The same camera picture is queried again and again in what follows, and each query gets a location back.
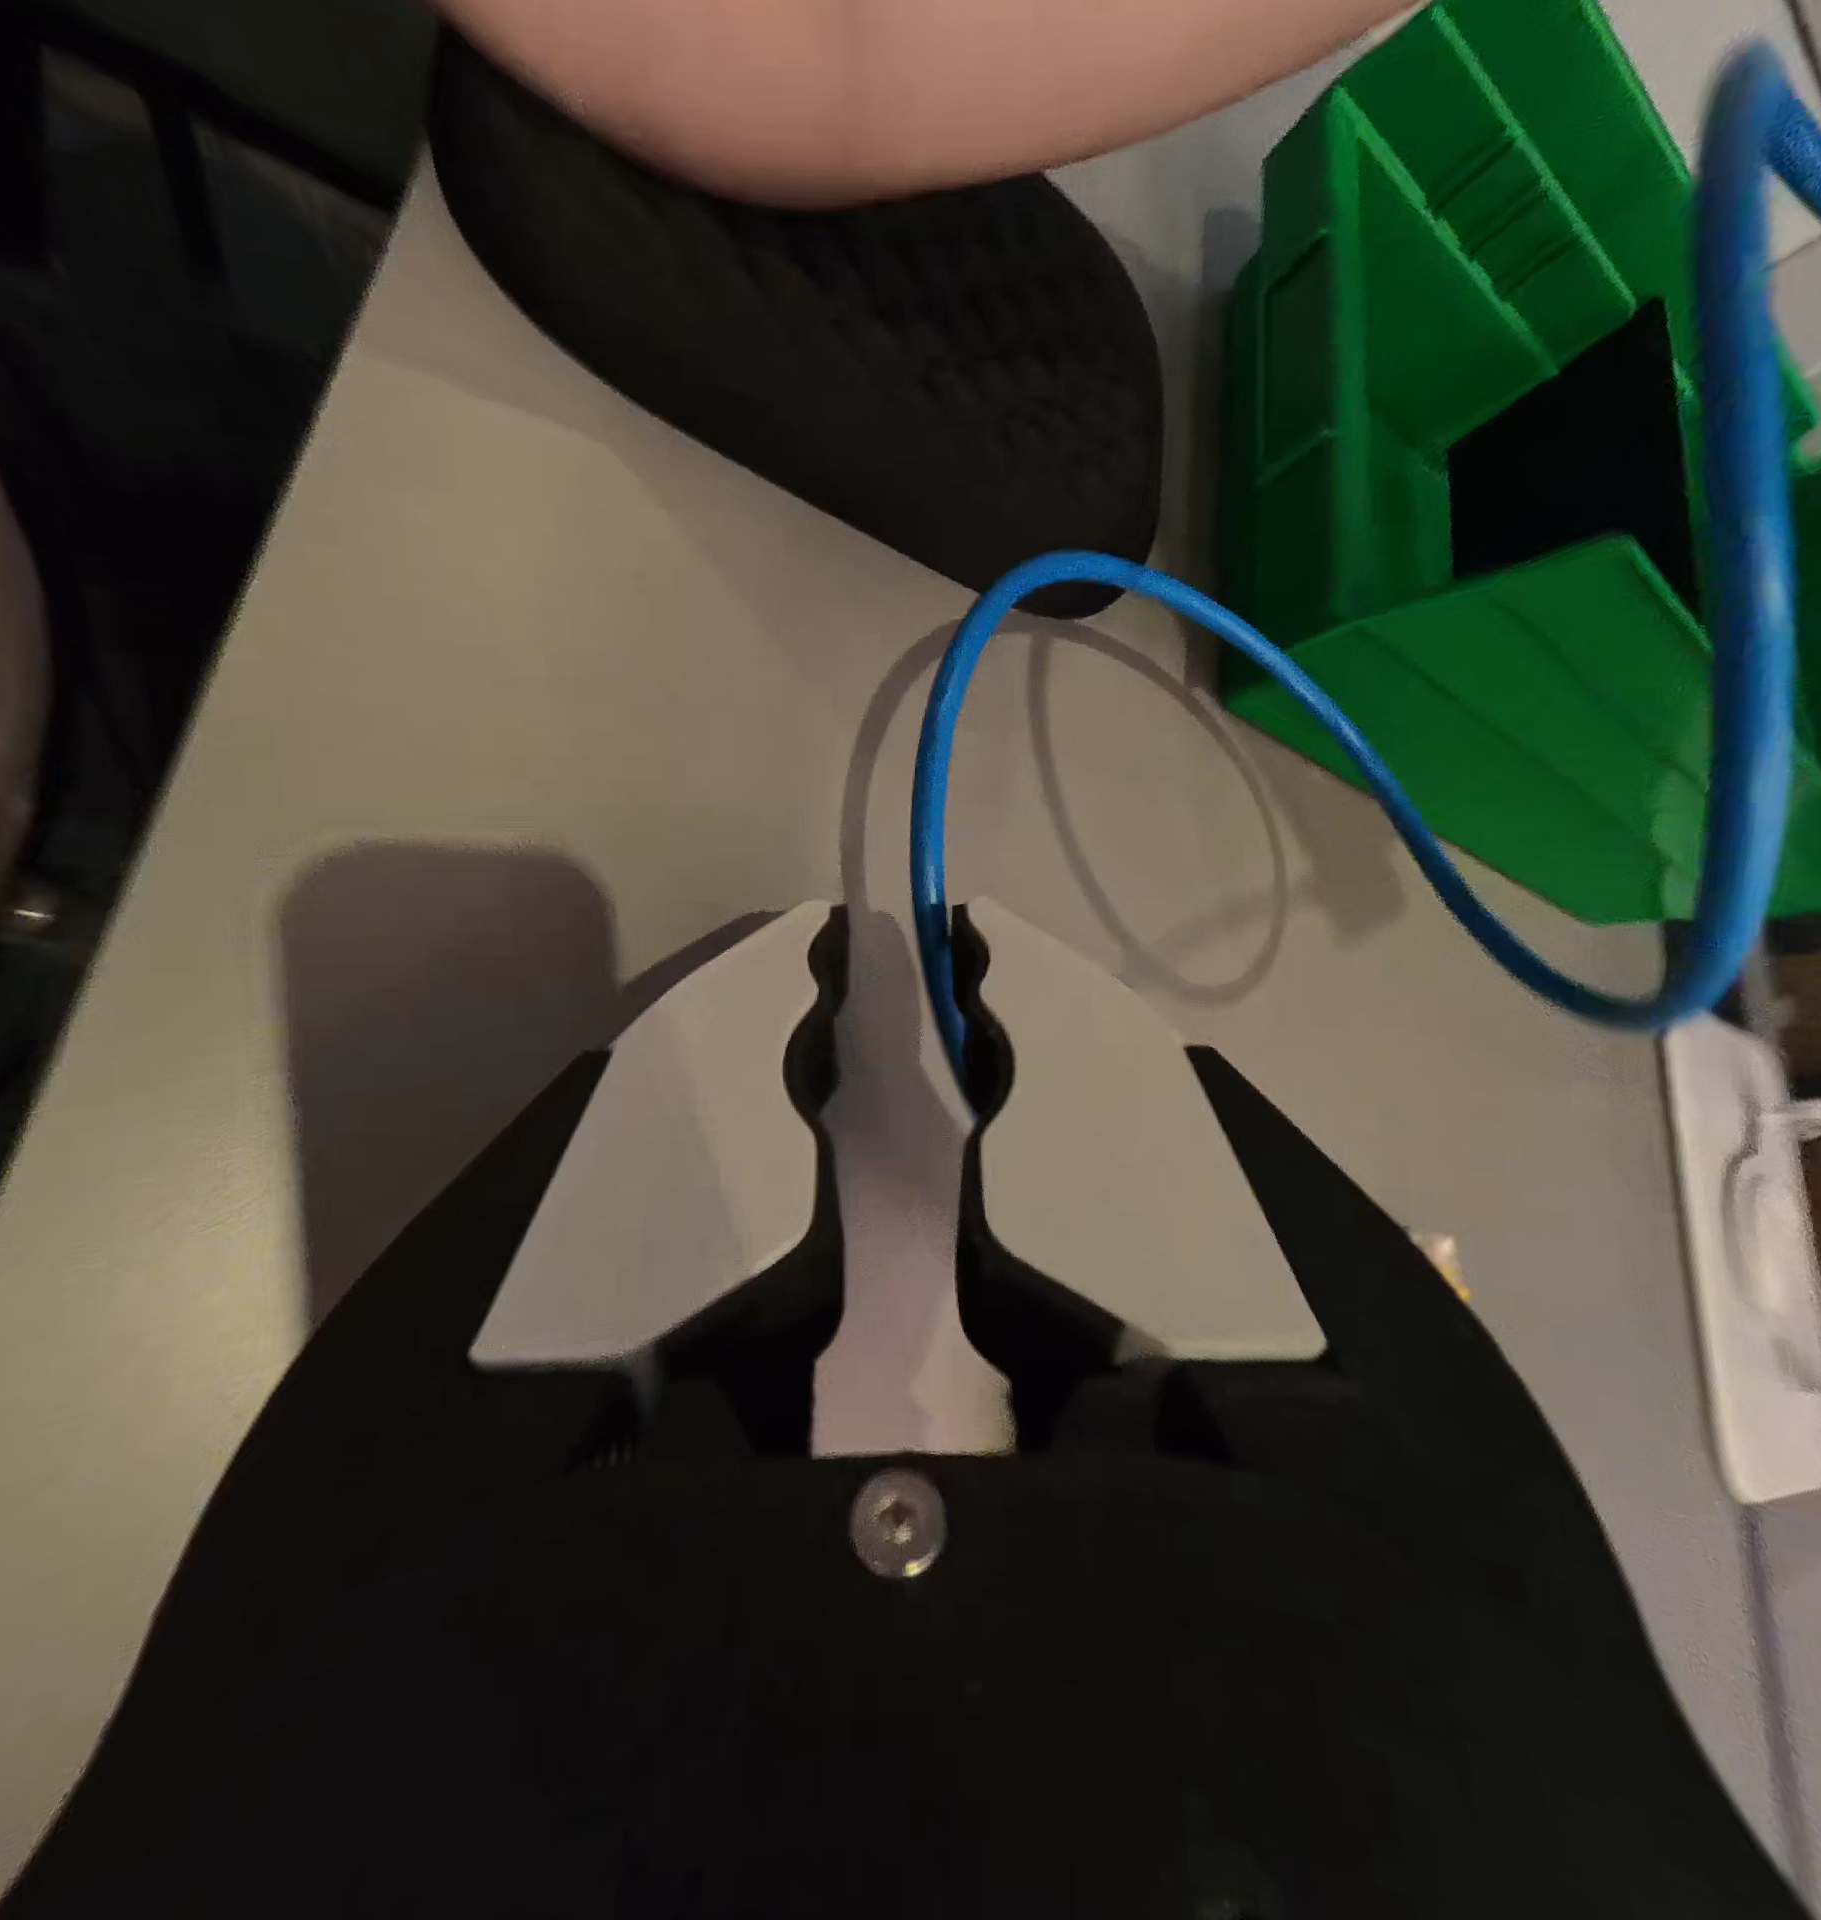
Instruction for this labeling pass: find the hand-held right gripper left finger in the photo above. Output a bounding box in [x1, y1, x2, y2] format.
[469, 901, 855, 1461]

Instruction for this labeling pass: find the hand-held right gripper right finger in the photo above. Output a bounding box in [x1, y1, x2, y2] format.
[948, 901, 1328, 1455]

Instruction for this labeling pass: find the blue ethernet cord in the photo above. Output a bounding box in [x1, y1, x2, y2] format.
[913, 42, 1821, 1116]

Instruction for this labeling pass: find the person's left forearm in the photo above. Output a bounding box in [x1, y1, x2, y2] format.
[426, 0, 1437, 211]

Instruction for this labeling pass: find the white power strip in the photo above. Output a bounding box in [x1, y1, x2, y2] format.
[1661, 1015, 1821, 1508]

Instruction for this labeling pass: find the black textured wrist rest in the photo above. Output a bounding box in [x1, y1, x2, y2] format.
[426, 21, 1165, 621]

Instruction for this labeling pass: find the green plastic stand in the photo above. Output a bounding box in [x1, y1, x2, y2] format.
[1218, 0, 1821, 930]

